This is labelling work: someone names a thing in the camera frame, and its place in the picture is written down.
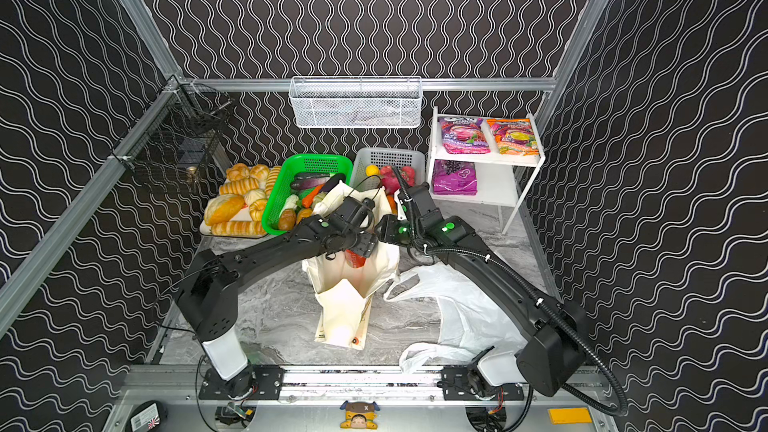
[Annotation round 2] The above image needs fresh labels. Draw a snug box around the yellow label plate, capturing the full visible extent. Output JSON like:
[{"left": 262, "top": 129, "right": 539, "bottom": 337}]
[{"left": 548, "top": 407, "right": 593, "bottom": 425}]

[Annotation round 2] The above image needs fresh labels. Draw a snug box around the green plastic basket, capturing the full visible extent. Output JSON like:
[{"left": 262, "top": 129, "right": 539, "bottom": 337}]
[{"left": 262, "top": 154, "right": 353, "bottom": 235}]

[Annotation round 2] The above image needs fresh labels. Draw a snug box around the purple eggplant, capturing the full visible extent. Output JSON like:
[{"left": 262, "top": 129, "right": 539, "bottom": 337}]
[{"left": 319, "top": 173, "right": 346, "bottom": 193}]

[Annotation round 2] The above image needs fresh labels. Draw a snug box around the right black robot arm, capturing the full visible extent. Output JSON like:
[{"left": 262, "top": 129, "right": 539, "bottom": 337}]
[{"left": 375, "top": 183, "right": 628, "bottom": 417}]

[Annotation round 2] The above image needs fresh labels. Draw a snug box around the red soda can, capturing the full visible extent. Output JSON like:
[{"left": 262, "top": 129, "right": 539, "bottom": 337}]
[{"left": 344, "top": 250, "right": 366, "bottom": 269}]

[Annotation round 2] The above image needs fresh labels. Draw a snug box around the cream canvas tote bag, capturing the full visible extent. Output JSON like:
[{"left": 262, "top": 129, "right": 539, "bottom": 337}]
[{"left": 301, "top": 181, "right": 402, "bottom": 351}]

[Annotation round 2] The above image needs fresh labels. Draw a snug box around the pink dragon fruit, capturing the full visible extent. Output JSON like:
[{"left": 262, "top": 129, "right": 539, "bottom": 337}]
[{"left": 379, "top": 166, "right": 416, "bottom": 195}]

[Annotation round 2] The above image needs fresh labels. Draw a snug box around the orange carrot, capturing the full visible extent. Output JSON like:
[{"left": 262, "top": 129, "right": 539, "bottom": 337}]
[{"left": 302, "top": 184, "right": 324, "bottom": 208}]

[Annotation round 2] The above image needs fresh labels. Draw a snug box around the white bread tray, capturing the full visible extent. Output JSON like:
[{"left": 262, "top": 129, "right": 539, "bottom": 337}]
[{"left": 199, "top": 178, "right": 268, "bottom": 238}]

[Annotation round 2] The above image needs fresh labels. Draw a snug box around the purple candy bag top shelf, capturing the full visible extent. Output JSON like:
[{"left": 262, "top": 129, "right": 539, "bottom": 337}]
[{"left": 438, "top": 117, "right": 490, "bottom": 155}]

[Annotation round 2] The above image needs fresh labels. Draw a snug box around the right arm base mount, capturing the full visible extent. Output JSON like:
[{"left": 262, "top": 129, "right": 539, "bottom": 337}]
[{"left": 437, "top": 366, "right": 525, "bottom": 401}]

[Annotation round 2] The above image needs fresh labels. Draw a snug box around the purple snack bag shelf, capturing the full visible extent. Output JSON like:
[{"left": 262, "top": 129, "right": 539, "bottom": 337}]
[{"left": 432, "top": 159, "right": 477, "bottom": 196}]

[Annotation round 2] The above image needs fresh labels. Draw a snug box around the cartoon figure sticker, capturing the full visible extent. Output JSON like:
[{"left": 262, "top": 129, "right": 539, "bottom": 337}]
[{"left": 340, "top": 401, "right": 380, "bottom": 430}]

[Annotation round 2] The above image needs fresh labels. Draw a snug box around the yellow lemon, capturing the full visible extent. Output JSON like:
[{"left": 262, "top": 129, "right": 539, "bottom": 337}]
[{"left": 365, "top": 164, "right": 380, "bottom": 177}]

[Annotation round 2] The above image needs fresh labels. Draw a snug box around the yellow potato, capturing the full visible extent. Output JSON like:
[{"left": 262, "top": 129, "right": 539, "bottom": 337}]
[{"left": 296, "top": 208, "right": 313, "bottom": 223}]

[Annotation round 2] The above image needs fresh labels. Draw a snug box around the white wire wall basket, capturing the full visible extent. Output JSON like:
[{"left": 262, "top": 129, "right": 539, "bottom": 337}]
[{"left": 289, "top": 76, "right": 423, "bottom": 129}]

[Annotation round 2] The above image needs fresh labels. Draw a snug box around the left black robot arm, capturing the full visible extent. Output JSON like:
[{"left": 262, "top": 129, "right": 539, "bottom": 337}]
[{"left": 175, "top": 196, "right": 378, "bottom": 383}]

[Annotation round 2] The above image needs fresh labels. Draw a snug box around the long striped bread front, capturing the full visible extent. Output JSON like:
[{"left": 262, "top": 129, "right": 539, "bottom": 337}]
[{"left": 210, "top": 221, "right": 266, "bottom": 238}]

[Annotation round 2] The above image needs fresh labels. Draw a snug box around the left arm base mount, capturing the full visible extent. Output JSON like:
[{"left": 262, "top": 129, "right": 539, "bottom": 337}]
[{"left": 198, "top": 365, "right": 286, "bottom": 400}]

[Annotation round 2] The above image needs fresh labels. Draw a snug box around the brown potato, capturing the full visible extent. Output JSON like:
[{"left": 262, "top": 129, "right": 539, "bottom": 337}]
[{"left": 277, "top": 208, "right": 297, "bottom": 232}]

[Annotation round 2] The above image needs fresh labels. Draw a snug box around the large golden bread loaf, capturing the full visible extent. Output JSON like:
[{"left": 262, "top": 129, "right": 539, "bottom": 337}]
[{"left": 204, "top": 194, "right": 245, "bottom": 227}]

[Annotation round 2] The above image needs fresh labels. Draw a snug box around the white two-tier shelf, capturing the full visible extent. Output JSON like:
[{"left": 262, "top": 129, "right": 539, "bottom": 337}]
[{"left": 426, "top": 106, "right": 546, "bottom": 234}]

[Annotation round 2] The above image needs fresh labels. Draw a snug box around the orange candy bag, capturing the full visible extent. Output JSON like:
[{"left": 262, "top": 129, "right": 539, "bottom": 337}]
[{"left": 487, "top": 119, "right": 539, "bottom": 157}]

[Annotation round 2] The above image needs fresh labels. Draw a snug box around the white plastic grocery bag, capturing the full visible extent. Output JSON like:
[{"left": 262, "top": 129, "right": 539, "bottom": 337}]
[{"left": 384, "top": 263, "right": 527, "bottom": 373}]

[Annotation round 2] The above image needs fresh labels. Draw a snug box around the white plastic fruit basket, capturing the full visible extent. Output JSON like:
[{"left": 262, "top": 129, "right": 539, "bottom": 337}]
[{"left": 348, "top": 148, "right": 426, "bottom": 212}]

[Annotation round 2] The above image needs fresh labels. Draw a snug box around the black wire wall basket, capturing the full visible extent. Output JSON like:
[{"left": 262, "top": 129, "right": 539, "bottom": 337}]
[{"left": 116, "top": 83, "right": 233, "bottom": 196}]

